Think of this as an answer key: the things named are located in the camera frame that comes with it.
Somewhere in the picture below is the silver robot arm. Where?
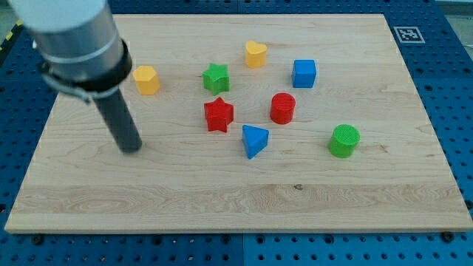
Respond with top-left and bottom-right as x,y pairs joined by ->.
7,0 -> 132,102

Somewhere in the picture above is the blue cube block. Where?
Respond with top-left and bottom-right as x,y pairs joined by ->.
291,59 -> 317,89

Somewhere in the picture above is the wooden board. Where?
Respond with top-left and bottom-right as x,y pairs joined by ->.
5,14 -> 472,234

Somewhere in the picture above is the blue triangle block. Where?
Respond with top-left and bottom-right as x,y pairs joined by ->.
242,125 -> 270,160

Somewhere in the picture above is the red star block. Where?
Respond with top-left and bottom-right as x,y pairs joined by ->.
204,97 -> 234,133

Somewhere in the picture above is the red cylinder block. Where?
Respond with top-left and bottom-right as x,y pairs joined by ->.
270,93 -> 296,124

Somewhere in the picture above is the green star block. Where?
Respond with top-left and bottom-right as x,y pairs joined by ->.
202,63 -> 230,96

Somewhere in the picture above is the yellow heart block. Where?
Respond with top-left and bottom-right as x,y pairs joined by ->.
245,41 -> 268,69

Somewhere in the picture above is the yellow hexagon block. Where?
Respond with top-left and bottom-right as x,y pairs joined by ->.
132,66 -> 160,95

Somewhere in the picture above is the green cylinder block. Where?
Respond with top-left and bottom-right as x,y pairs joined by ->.
328,124 -> 361,158

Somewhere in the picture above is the black cylindrical pointer rod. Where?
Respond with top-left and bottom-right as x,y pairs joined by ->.
94,86 -> 143,154

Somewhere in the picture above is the white fiducial marker tag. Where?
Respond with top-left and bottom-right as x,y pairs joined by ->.
393,26 -> 425,44

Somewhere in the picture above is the black board clamp bolt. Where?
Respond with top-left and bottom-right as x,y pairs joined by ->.
30,234 -> 44,246
440,231 -> 455,243

